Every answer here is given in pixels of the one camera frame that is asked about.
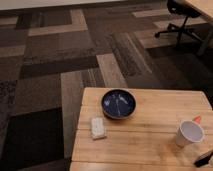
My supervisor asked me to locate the dark blue ceramic bowl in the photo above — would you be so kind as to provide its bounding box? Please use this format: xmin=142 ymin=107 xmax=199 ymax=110
xmin=101 ymin=89 xmax=136 ymax=120

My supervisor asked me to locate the white eraser block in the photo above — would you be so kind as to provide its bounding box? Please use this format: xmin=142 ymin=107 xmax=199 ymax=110
xmin=91 ymin=117 xmax=106 ymax=140

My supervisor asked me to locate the orange marker tip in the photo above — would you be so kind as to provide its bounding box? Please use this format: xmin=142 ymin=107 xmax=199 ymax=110
xmin=193 ymin=116 xmax=202 ymax=124

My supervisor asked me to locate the black office chair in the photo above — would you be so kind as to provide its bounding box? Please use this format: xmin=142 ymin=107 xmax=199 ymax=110
xmin=154 ymin=0 xmax=203 ymax=48

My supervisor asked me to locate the black remote-like object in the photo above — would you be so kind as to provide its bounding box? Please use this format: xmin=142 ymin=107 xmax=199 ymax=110
xmin=194 ymin=150 xmax=213 ymax=167

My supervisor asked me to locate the light wooden desk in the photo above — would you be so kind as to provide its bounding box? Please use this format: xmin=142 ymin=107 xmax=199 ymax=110
xmin=184 ymin=0 xmax=213 ymax=56

